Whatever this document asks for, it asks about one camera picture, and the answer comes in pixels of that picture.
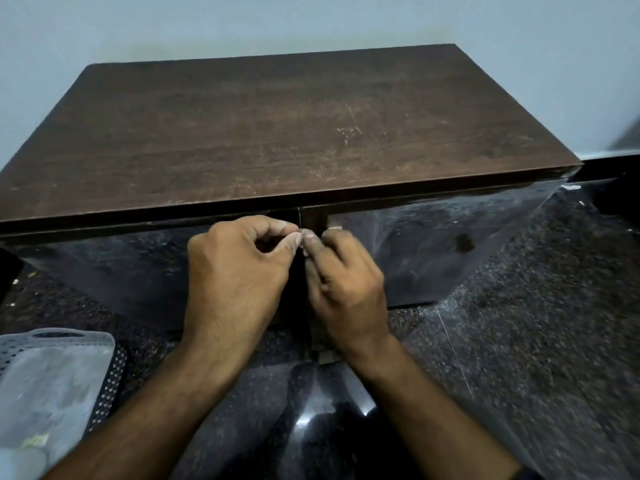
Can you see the person's right hand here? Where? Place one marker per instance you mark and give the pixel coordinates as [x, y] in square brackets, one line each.
[350, 289]

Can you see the person's left hand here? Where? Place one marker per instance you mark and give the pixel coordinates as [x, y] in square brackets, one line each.
[235, 284]

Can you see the brown wooden cabinet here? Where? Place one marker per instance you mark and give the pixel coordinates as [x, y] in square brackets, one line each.
[275, 134]

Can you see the white spray bottle black nozzle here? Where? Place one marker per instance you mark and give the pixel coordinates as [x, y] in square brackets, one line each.
[20, 464]

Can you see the person's left forearm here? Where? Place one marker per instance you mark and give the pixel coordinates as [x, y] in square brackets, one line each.
[145, 414]

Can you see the person's right forearm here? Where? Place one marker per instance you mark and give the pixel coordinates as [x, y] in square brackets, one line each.
[440, 424]

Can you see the white perforated plastic basket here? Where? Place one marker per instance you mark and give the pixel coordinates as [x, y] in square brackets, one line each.
[50, 384]

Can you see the small yellow sponge piece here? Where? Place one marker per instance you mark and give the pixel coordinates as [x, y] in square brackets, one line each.
[36, 440]

